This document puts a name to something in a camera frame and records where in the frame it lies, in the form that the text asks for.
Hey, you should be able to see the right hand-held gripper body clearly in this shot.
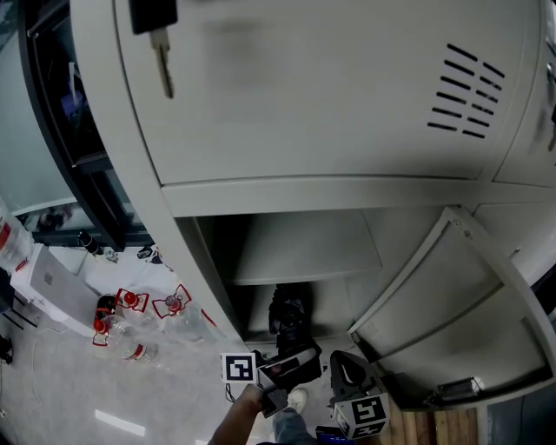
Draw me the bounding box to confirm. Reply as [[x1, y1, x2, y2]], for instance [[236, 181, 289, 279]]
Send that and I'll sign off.
[[328, 349, 391, 440]]

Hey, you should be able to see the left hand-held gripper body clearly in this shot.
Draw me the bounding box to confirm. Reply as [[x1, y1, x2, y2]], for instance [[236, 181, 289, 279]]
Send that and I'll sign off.
[[220, 349, 288, 419]]

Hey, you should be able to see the black umbrella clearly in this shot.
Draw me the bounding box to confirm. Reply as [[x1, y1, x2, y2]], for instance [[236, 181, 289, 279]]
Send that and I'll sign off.
[[267, 282, 316, 362]]

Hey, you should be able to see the grey metal locker cabinet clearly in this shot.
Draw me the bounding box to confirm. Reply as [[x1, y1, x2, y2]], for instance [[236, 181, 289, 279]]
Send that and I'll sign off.
[[69, 0, 556, 412]]

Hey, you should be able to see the person's left forearm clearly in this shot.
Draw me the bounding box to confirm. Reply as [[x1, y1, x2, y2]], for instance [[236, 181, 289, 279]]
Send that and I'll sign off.
[[207, 384, 264, 445]]

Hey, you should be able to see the open grey locker door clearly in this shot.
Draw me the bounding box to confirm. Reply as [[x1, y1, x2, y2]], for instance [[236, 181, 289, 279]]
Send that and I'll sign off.
[[347, 205, 556, 410]]

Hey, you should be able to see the blue box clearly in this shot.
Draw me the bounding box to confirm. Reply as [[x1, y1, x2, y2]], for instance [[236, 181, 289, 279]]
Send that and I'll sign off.
[[314, 425, 355, 445]]

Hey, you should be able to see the person's jeans leg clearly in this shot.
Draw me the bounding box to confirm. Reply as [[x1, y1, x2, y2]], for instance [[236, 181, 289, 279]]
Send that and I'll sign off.
[[270, 408, 319, 445]]

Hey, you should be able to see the wooden slatted bench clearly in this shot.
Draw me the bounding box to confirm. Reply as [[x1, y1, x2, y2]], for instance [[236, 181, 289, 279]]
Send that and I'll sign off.
[[381, 394, 480, 445]]

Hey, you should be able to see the red-capped labelled water bottle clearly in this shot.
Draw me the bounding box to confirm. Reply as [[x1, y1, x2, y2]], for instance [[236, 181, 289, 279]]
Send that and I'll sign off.
[[91, 314, 161, 367]]

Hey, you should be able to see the black flask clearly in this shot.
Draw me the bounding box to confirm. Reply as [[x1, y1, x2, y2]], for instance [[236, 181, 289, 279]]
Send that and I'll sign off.
[[76, 229, 103, 256]]

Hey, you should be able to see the white water dispenser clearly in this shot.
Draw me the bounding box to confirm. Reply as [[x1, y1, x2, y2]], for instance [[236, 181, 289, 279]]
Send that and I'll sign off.
[[9, 242, 104, 339]]

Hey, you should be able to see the large clear water jug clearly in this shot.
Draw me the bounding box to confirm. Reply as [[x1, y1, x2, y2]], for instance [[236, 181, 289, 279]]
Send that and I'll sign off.
[[0, 197, 34, 276]]

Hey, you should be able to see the black window frame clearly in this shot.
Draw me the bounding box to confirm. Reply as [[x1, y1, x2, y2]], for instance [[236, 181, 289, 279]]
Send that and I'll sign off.
[[17, 0, 154, 252]]

